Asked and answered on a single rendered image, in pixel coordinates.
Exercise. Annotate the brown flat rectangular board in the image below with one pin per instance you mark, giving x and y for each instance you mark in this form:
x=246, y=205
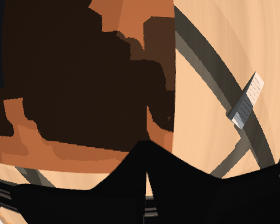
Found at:
x=85, y=80

